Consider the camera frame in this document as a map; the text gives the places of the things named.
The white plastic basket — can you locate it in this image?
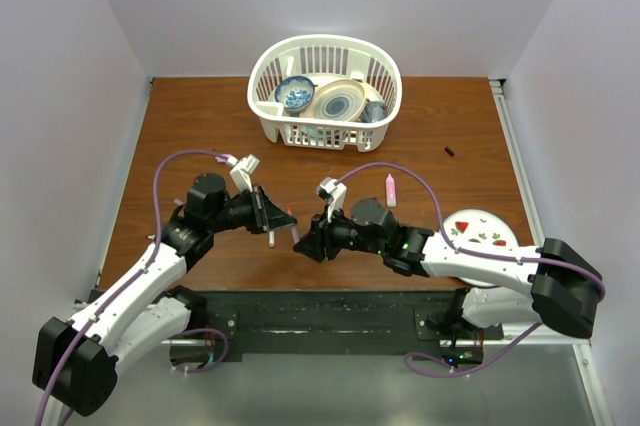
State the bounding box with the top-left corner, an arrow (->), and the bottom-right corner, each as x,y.
247,34 -> 403,152

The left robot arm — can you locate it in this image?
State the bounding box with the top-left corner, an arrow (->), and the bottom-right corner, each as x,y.
32,173 -> 297,424

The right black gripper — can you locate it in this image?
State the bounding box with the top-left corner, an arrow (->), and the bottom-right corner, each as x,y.
293,202 -> 386,263

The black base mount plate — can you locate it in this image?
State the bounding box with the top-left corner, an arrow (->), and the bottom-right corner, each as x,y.
166,286 -> 504,362

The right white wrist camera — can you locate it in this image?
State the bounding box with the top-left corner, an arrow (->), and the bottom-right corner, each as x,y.
316,177 -> 347,222

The dark blue cup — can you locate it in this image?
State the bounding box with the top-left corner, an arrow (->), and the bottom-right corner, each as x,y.
360,101 -> 387,123

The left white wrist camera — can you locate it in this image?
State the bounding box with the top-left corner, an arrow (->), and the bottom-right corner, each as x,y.
226,154 -> 260,192

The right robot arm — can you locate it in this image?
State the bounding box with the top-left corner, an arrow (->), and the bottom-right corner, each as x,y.
293,198 -> 604,339

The watermelon pattern plate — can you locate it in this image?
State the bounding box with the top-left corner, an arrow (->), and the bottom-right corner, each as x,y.
442,208 -> 521,288

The blue patterned bowl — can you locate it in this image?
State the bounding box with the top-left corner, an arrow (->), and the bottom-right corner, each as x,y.
274,75 -> 316,113

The beige blue plate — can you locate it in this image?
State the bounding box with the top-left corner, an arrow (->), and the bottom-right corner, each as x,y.
300,79 -> 367,122

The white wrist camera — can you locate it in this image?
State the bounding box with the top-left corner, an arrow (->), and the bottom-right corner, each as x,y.
226,154 -> 260,192
316,177 -> 347,222

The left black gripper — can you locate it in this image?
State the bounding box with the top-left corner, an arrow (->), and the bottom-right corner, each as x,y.
208,183 -> 296,234

